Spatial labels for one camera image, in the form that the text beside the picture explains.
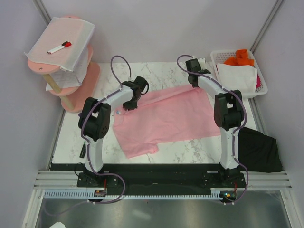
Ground pink t shirt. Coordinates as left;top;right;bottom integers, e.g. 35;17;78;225
113;85;220;158

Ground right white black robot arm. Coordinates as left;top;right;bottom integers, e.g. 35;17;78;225
185;58;246;170

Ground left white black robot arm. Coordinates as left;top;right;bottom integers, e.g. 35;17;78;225
78;76;149;187

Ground white plastic laundry basket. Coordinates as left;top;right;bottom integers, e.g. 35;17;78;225
210;49;268;98

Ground orange cloth in basket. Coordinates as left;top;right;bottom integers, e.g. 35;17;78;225
224;49;254;67

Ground white folded cloth in basket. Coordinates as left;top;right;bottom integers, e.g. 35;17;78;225
217;64;258;94

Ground pink tiered wooden stand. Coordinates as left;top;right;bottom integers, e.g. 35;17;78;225
33;16;100;113

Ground magenta cloth in basket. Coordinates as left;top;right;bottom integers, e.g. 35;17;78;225
256;75;261;90

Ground white paper sheets on stand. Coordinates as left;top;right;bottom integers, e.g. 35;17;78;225
45;47;88;91

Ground red capped white marker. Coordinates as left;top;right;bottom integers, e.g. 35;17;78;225
47;41;72;54

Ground black capped white marker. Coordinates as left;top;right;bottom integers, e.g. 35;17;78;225
47;41;68;54

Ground green black highlighter pen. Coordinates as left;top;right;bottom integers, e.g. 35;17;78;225
79;142;86;159

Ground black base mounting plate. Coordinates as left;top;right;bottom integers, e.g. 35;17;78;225
77;164;246;188

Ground white mesh cloth on stand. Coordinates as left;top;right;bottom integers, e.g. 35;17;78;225
26;17;95;74

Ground black cloth at table edge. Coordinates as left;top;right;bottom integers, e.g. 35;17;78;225
238;127;283;173

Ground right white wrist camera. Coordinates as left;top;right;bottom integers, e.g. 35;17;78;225
198;57;207;70

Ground white slotted cable duct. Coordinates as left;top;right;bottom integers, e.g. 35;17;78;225
43;189;235;200

